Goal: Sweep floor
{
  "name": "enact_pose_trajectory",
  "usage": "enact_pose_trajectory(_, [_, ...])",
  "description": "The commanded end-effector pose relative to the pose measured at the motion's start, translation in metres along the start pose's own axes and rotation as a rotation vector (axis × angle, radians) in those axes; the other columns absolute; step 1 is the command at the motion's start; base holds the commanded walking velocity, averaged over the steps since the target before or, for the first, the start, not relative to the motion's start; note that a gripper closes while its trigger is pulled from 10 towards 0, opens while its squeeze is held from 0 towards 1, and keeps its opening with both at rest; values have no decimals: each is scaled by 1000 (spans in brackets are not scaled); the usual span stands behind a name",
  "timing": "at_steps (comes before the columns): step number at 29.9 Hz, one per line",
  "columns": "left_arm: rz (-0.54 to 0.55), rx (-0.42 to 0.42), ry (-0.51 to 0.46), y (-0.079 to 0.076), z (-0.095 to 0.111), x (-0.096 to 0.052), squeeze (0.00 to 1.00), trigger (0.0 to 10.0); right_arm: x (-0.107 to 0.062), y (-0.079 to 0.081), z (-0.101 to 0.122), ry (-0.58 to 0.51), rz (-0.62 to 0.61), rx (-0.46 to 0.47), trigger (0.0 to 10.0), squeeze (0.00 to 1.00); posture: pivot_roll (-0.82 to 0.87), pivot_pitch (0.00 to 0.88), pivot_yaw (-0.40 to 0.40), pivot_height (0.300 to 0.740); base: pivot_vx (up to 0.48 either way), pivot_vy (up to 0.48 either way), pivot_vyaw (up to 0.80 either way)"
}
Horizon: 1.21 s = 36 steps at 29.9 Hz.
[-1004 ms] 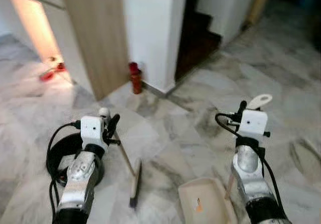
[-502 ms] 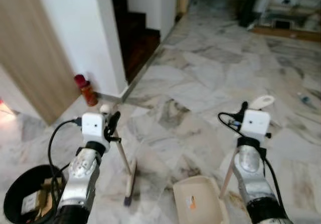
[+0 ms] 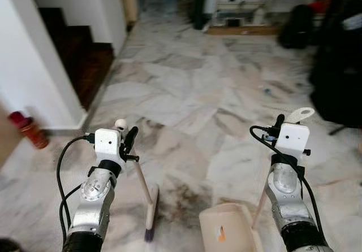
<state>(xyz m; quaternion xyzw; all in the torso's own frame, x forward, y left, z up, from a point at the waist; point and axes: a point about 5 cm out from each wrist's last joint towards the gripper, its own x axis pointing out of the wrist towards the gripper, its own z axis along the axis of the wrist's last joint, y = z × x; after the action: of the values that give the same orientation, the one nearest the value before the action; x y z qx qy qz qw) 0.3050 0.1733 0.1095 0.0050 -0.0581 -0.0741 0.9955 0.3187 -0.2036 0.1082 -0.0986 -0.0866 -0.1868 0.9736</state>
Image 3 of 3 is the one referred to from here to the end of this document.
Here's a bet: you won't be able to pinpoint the black bag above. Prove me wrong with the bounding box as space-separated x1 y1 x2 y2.
277 5 316 50

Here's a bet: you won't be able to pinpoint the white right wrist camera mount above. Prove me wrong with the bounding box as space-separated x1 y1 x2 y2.
277 122 311 158

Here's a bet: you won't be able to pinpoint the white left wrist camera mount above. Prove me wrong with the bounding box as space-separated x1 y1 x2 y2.
94 128 124 165

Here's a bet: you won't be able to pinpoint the dark wooden stairs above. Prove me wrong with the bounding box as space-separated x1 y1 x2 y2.
38 7 115 110

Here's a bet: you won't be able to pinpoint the cream broom with long handle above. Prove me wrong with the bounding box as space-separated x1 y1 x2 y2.
114 118 161 243

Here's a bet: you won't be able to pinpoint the red bottle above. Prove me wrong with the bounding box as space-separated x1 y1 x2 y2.
8 111 50 150

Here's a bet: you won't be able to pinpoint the beige dustpan with long handle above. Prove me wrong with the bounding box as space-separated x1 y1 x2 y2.
199 107 316 252

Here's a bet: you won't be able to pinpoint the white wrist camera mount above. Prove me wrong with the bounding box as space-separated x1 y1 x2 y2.
277 122 311 158
94 128 124 165

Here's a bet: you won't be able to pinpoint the beige curtain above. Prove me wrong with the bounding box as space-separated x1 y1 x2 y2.
118 0 139 25

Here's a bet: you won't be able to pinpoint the red cloth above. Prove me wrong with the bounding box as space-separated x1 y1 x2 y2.
308 0 331 14

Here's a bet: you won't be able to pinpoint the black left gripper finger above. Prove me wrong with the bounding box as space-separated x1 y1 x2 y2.
123 126 140 154

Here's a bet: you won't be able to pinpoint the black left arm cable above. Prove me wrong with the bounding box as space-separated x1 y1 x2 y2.
55 133 97 244

